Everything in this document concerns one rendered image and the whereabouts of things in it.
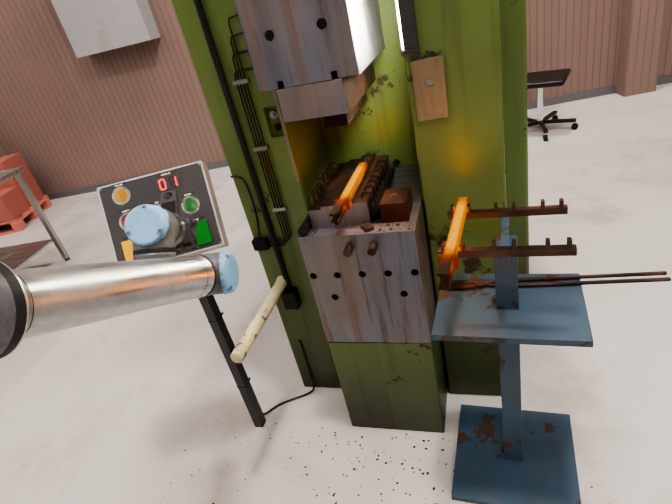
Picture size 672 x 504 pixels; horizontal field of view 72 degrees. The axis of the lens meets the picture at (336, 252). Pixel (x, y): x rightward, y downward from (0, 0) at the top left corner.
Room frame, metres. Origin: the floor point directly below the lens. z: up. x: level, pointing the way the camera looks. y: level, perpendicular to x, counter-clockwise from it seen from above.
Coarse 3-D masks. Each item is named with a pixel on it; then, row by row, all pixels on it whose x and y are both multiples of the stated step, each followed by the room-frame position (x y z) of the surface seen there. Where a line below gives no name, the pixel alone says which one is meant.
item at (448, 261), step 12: (456, 204) 1.19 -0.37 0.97; (456, 216) 1.12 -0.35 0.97; (456, 228) 1.06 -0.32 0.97; (456, 240) 1.00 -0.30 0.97; (444, 252) 0.96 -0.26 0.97; (456, 252) 0.96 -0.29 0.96; (444, 264) 0.89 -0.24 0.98; (456, 264) 0.92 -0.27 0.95; (444, 276) 0.85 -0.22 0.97; (444, 288) 0.85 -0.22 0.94
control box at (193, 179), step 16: (144, 176) 1.46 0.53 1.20; (160, 176) 1.46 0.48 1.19; (176, 176) 1.45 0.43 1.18; (192, 176) 1.45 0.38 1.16; (208, 176) 1.49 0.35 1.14; (112, 192) 1.44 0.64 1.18; (128, 192) 1.44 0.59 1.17; (144, 192) 1.44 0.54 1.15; (160, 192) 1.43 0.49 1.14; (192, 192) 1.43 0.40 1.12; (208, 192) 1.42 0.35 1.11; (112, 208) 1.42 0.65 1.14; (128, 208) 1.42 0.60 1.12; (208, 208) 1.40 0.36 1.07; (112, 224) 1.39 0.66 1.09; (112, 240) 1.37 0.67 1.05; (224, 240) 1.36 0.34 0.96; (176, 256) 1.33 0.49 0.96
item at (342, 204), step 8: (360, 168) 1.58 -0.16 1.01; (352, 176) 1.52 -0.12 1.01; (360, 176) 1.53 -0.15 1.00; (352, 184) 1.45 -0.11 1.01; (344, 192) 1.40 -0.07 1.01; (352, 192) 1.41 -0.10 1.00; (336, 200) 1.33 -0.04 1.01; (344, 200) 1.32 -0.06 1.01; (336, 208) 1.28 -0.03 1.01; (344, 208) 1.32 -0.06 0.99; (336, 216) 1.25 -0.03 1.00
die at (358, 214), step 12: (372, 156) 1.70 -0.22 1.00; (384, 156) 1.69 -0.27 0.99; (336, 168) 1.73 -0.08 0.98; (348, 168) 1.66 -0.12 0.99; (372, 168) 1.60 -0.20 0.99; (336, 180) 1.60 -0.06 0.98; (348, 180) 1.51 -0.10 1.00; (360, 180) 1.49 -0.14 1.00; (324, 192) 1.51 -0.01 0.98; (336, 192) 1.46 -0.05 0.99; (360, 192) 1.40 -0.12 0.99; (372, 192) 1.40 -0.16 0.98; (312, 204) 1.43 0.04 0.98; (324, 204) 1.38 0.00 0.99; (360, 204) 1.32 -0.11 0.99; (312, 216) 1.38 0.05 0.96; (324, 216) 1.37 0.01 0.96; (348, 216) 1.34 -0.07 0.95; (360, 216) 1.33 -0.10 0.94; (372, 216) 1.35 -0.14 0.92
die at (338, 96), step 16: (336, 80) 1.32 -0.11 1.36; (352, 80) 1.41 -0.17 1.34; (368, 80) 1.60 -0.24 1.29; (288, 96) 1.38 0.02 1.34; (304, 96) 1.36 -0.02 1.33; (320, 96) 1.34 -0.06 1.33; (336, 96) 1.32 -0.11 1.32; (352, 96) 1.38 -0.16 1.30; (288, 112) 1.38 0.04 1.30; (304, 112) 1.36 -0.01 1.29; (320, 112) 1.34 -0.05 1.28; (336, 112) 1.33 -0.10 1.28
